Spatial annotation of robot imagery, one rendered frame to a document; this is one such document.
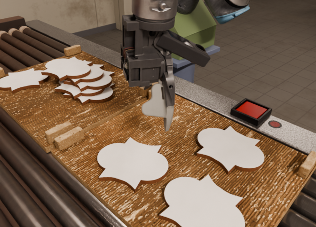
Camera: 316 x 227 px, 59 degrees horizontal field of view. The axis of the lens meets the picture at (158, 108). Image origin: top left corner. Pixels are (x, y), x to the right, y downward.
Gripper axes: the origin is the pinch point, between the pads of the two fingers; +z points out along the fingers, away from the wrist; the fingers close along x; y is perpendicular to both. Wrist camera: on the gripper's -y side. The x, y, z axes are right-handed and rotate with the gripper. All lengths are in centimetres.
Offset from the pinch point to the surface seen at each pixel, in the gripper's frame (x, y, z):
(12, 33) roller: -90, 38, 18
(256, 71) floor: -169, -174, 107
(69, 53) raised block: -49, 16, 10
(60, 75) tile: -23.5, 19.0, 3.4
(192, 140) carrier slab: 6.0, -6.2, 5.3
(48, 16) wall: -326, 30, 93
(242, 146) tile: 11.9, -14.5, 3.4
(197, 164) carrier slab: 12.8, -4.1, 4.8
